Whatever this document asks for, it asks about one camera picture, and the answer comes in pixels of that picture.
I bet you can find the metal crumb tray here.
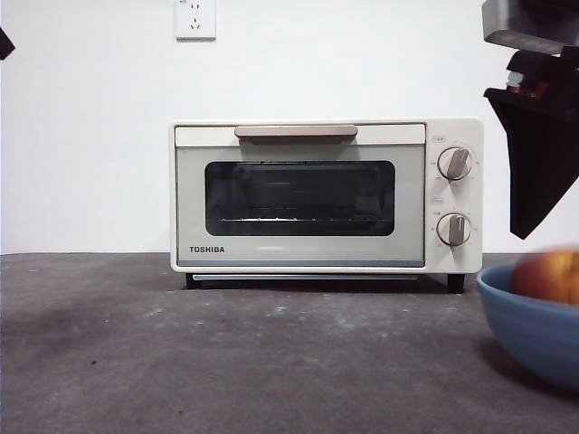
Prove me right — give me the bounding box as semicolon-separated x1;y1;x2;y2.
192;272;420;283

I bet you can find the white wall socket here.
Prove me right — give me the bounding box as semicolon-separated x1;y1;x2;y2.
175;0;217;42

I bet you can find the glass oven door beige handle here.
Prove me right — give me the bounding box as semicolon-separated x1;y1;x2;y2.
175;124;427;268

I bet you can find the blue ribbed bowl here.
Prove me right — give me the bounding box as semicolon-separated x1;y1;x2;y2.
476;261;579;392

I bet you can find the red yellow apple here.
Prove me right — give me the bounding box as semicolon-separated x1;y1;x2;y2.
510;246;579;305

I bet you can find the cream Toshiba toaster oven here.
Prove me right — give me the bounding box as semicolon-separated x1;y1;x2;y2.
170;118;484;293

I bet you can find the large beige oven knob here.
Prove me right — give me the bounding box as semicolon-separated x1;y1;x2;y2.
437;146;475;183

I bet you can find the small beige oven knob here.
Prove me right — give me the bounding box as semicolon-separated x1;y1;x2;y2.
436;212;472;247

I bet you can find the wire oven rack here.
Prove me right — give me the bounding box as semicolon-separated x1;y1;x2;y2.
219;215;391;225

